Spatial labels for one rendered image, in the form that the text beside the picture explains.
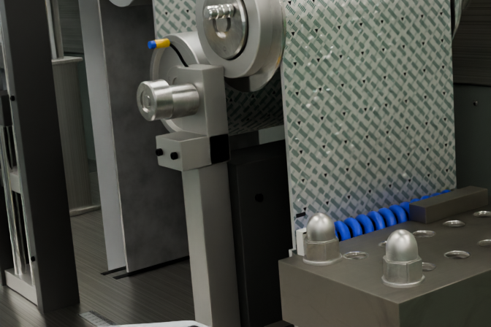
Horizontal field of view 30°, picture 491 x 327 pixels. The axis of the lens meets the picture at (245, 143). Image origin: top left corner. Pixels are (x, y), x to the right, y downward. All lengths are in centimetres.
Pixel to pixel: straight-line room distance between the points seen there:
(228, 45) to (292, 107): 9
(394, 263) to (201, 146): 25
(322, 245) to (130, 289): 44
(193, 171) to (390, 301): 29
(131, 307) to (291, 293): 34
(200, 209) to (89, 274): 38
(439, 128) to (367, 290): 31
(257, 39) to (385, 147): 20
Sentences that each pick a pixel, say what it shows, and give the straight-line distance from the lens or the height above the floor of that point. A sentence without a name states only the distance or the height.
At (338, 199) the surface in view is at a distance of 95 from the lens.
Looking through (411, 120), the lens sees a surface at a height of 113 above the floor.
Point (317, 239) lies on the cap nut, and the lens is 84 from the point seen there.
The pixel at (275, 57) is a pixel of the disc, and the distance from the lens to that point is 89.
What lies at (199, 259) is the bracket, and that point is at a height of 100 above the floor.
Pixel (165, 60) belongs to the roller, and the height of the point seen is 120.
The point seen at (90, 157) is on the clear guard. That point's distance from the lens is 195.
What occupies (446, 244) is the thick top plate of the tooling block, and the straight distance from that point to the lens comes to 89.
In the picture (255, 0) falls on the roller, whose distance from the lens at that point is 88.
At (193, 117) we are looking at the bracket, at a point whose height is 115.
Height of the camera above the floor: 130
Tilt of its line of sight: 11 degrees down
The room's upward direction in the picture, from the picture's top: 5 degrees counter-clockwise
